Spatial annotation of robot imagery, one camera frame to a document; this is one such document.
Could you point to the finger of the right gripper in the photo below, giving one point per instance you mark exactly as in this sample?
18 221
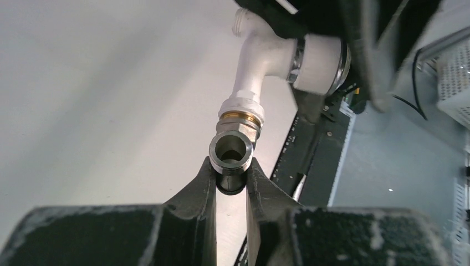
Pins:
371 31
315 16

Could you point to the white plastic water faucet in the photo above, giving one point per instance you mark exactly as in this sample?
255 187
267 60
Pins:
316 64

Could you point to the white plastic mesh basket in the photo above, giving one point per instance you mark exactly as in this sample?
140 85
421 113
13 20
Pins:
453 84

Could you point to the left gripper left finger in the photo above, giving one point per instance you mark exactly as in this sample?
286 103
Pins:
181 231

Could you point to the metal tee pipe fitting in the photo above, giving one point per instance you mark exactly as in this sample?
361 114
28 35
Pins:
231 152

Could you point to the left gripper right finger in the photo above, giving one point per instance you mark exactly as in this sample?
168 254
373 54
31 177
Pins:
330 235

